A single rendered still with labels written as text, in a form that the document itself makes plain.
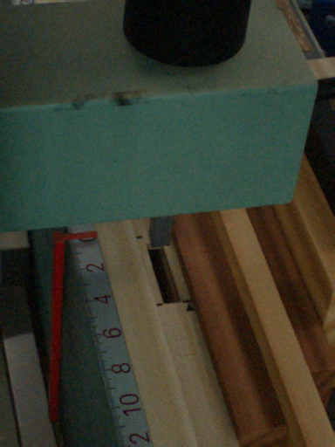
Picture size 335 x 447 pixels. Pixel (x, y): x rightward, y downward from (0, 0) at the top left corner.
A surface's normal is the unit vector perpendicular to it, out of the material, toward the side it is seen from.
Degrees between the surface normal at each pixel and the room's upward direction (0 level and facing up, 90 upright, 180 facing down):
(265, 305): 0
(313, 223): 0
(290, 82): 22
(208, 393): 0
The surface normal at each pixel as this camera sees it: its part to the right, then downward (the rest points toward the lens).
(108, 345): 0.09, -0.71
